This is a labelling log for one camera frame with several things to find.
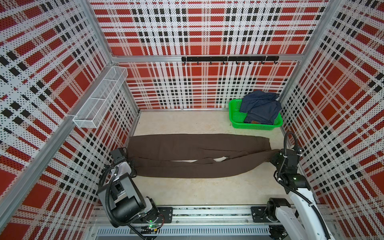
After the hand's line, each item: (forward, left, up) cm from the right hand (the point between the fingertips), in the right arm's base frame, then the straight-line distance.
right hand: (279, 154), depth 80 cm
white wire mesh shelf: (+25, +110, +8) cm, 113 cm away
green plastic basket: (+39, +14, -15) cm, 44 cm away
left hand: (-1, +83, -11) cm, 84 cm away
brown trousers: (+7, +55, -15) cm, 57 cm away
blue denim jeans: (+43, -4, -7) cm, 44 cm away
